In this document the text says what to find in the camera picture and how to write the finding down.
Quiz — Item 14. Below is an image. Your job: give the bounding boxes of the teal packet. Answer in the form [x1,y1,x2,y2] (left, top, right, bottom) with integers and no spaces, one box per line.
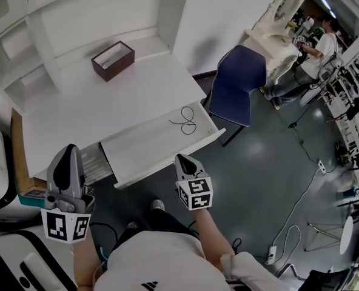
[16,189,49,209]

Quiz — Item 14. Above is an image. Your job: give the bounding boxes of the black floor cable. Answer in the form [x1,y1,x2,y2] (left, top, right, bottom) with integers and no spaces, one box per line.
[287,121,320,164]

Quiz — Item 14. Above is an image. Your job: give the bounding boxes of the white floor cable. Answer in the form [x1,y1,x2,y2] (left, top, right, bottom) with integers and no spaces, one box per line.
[271,169,320,255]

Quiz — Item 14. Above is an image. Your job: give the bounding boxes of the person's black trousers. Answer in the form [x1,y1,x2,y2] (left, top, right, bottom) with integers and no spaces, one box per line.
[112,209,201,255]

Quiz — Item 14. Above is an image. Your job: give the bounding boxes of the cardboard box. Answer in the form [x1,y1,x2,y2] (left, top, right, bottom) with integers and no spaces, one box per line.
[10,107,50,194]

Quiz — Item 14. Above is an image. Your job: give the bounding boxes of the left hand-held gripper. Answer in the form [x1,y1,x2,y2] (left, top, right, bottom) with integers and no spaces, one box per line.
[41,144,96,243]

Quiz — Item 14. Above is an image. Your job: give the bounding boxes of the wire frame stool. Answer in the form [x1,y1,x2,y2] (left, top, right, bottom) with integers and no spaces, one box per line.
[303,221,344,253]

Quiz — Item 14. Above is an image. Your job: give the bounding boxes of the white desk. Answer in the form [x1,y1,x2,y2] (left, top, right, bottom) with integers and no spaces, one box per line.
[18,38,228,191]

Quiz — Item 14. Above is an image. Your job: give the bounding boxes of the thin black wire loop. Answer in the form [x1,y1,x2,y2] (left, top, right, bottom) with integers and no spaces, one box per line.
[168,105,198,135]

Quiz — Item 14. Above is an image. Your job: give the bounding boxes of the brown tissue box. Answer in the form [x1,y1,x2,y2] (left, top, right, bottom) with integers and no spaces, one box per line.
[90,39,136,83]

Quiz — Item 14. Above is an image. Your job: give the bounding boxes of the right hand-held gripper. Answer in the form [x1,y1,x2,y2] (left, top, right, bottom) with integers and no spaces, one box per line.
[173,154,214,212]

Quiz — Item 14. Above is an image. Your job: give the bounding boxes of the person's right forearm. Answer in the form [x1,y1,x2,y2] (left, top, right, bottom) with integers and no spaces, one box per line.
[193,206,237,270]

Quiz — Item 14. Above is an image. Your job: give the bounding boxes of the long white power strip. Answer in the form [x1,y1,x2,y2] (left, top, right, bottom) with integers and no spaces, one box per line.
[265,245,278,266]

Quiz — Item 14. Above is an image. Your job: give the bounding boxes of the wide white desk drawer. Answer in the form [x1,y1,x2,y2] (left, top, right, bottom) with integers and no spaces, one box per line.
[98,99,228,191]

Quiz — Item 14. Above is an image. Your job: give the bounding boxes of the person's left forearm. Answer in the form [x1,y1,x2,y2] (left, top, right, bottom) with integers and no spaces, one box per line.
[72,222,104,289]

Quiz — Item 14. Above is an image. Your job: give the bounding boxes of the oval vanity mirror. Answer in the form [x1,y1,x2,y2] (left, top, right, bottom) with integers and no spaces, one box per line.
[265,0,304,32]

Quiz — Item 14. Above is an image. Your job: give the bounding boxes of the person's white shirt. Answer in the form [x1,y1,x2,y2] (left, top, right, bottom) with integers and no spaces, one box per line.
[92,230,290,291]

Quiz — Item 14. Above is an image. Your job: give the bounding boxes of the cream vanity table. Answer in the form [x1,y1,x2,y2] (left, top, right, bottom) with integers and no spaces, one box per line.
[243,25,304,87]

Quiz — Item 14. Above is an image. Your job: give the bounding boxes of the round white table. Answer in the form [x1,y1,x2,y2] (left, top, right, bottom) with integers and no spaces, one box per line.
[340,216,355,256]

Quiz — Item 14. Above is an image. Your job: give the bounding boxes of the blue chair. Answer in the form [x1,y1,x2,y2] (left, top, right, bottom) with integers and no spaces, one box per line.
[201,44,269,148]

